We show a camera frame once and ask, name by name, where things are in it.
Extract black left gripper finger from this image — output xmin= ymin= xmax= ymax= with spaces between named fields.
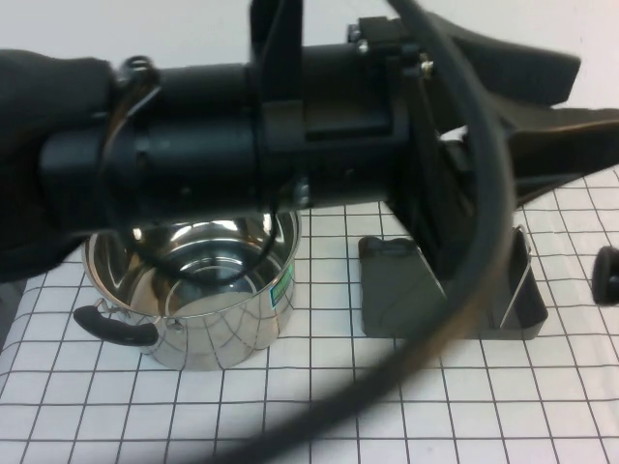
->
xmin=502 ymin=108 xmax=619 ymax=207
xmin=425 ymin=0 xmax=581 ymax=105

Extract wire lid rack dark tray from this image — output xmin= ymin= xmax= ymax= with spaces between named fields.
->
xmin=357 ymin=224 xmax=550 ymax=342

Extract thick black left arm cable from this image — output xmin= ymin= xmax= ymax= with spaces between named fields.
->
xmin=236 ymin=0 xmax=516 ymax=464

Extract stainless steel pot black handles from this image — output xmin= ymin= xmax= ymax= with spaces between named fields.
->
xmin=72 ymin=210 xmax=304 ymax=372

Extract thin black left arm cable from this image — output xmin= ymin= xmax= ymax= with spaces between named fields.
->
xmin=99 ymin=55 xmax=281 ymax=286

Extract grey panel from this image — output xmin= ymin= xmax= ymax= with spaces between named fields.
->
xmin=0 ymin=277 xmax=28 ymax=334

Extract white black grid tablecloth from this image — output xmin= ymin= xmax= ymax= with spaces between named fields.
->
xmin=0 ymin=166 xmax=619 ymax=464

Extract stainless steel lid black knob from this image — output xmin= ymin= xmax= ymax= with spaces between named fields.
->
xmin=592 ymin=246 xmax=619 ymax=305

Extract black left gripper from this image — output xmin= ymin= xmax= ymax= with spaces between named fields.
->
xmin=260 ymin=16 xmax=485 ymax=286

